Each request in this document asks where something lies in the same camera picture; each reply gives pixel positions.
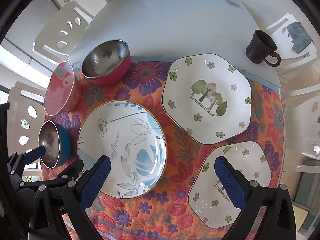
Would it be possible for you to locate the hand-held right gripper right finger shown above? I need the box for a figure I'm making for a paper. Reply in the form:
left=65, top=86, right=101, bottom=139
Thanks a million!
left=214, top=156, right=300, bottom=240

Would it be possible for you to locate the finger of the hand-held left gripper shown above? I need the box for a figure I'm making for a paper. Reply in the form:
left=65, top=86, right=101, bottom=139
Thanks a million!
left=19, top=158, right=84, bottom=189
left=7, top=146, right=47, bottom=175

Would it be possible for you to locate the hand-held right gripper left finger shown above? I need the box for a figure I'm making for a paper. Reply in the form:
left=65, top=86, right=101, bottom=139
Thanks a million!
left=29, top=155, right=112, bottom=240

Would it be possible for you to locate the blue steel bowl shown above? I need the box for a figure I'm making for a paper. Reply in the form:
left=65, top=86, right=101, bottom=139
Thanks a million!
left=38, top=120, right=72, bottom=169

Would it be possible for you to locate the white forest print plate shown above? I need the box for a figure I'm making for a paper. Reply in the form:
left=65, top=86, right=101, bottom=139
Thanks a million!
left=187, top=141, right=272, bottom=229
left=161, top=53, right=252, bottom=145

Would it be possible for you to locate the round blue flower plate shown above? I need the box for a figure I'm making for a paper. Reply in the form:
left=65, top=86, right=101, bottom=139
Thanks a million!
left=77, top=100, right=167, bottom=199

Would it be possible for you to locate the pink owl print bowl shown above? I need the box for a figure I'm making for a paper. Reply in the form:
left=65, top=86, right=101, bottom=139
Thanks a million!
left=44, top=61, right=82, bottom=117

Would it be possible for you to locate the red steel bowl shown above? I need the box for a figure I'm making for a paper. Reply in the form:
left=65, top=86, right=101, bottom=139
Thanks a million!
left=81, top=39, right=132, bottom=85

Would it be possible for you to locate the orange floral table mat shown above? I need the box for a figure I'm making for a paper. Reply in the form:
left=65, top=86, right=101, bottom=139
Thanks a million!
left=40, top=60, right=287, bottom=240

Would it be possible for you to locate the dark brown mug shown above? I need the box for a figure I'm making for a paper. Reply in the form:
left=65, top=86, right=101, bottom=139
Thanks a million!
left=245, top=29, right=282, bottom=67

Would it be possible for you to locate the grey green cloth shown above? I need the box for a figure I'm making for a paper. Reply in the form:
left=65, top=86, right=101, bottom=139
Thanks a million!
left=286, top=22, right=314, bottom=54

